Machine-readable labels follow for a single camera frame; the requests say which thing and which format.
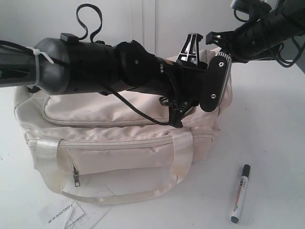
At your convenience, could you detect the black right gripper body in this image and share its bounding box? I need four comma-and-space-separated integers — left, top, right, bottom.
205, 31, 241, 60

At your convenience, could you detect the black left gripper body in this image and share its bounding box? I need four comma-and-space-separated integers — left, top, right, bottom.
157, 61, 210, 112

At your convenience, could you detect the cream fabric duffel bag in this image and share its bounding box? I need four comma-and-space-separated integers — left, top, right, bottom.
13, 46, 234, 205

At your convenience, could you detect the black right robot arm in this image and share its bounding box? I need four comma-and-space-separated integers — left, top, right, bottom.
206, 0, 305, 67

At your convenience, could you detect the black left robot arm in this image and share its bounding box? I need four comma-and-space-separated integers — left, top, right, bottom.
0, 33, 208, 128

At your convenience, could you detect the white whiteboard marker black cap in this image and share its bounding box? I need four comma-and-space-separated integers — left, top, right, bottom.
231, 164, 251, 224

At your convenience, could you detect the white paper hang tag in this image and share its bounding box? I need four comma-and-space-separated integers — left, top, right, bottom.
38, 199, 112, 229

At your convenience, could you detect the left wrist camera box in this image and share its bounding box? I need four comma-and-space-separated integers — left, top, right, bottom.
200, 52, 232, 112

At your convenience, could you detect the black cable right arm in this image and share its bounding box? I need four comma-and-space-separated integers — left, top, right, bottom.
233, 0, 305, 69

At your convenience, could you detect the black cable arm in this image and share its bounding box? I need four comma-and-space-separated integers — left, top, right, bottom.
233, 0, 305, 69
0, 4, 174, 125

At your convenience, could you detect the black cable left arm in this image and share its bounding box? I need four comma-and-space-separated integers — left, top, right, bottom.
0, 4, 174, 125

